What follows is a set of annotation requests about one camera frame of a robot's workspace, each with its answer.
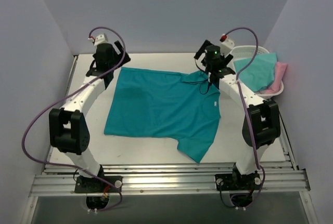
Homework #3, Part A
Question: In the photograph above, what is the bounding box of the teal t shirt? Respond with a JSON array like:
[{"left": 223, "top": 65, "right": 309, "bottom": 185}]
[{"left": 104, "top": 68, "right": 221, "bottom": 163}]

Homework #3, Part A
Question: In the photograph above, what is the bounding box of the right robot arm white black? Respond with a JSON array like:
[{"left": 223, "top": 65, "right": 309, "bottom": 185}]
[{"left": 194, "top": 40, "right": 280, "bottom": 189}]

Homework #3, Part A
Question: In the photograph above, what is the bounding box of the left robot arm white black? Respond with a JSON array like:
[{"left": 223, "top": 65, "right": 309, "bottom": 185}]
[{"left": 49, "top": 41, "right": 131, "bottom": 192}]

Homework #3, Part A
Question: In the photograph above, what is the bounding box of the white plastic laundry basket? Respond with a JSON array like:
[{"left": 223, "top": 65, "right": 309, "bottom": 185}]
[{"left": 230, "top": 45, "right": 287, "bottom": 99}]

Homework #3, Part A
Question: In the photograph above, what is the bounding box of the light teal shirt in basket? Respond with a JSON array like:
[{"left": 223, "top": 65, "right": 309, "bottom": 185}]
[{"left": 239, "top": 53, "right": 277, "bottom": 91}]

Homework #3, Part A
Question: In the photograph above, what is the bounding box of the pink shirt in basket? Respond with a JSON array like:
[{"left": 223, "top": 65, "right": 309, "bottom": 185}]
[{"left": 260, "top": 61, "right": 288, "bottom": 94}]

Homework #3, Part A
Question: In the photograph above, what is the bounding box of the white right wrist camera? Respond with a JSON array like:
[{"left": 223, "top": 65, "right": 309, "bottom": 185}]
[{"left": 220, "top": 35, "right": 235, "bottom": 55}]

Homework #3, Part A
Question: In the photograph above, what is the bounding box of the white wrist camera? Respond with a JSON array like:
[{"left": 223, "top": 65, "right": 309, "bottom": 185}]
[
  {"left": 88, "top": 33, "right": 108, "bottom": 46},
  {"left": 220, "top": 35, "right": 235, "bottom": 55}
]

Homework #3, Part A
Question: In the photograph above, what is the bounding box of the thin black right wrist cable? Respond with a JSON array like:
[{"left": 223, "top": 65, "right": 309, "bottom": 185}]
[{"left": 194, "top": 57, "right": 213, "bottom": 95}]

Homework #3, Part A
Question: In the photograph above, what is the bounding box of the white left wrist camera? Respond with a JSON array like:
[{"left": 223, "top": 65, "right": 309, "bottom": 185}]
[{"left": 88, "top": 33, "right": 108, "bottom": 46}]

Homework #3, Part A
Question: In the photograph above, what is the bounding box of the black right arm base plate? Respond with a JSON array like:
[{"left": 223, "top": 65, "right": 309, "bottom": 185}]
[{"left": 214, "top": 173, "right": 262, "bottom": 191}]

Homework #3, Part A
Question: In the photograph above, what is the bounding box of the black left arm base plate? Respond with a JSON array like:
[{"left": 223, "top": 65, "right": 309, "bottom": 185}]
[{"left": 74, "top": 176, "right": 123, "bottom": 193}]

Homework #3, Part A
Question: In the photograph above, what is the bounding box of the aluminium rail frame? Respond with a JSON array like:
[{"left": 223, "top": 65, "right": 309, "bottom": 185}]
[{"left": 28, "top": 96, "right": 312, "bottom": 197}]

